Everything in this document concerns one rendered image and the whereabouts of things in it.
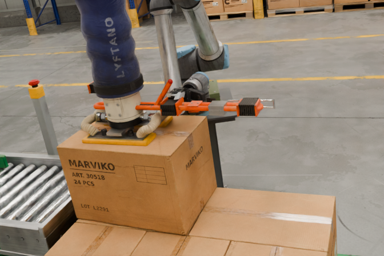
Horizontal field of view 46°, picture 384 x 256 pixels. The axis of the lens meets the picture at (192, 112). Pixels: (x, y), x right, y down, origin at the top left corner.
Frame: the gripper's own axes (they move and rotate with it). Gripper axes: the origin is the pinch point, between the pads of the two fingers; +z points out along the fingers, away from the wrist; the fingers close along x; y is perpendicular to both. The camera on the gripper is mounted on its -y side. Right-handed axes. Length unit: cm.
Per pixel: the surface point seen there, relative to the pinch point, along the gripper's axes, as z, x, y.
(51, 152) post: -47, -53, 121
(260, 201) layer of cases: -11, -53, -30
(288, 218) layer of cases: 1, -53, -45
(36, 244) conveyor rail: 34, -58, 69
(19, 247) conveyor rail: 34, -61, 81
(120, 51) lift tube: 6.6, 27.4, 19.6
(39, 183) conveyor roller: -11, -54, 102
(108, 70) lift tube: 10.0, 20.6, 25.1
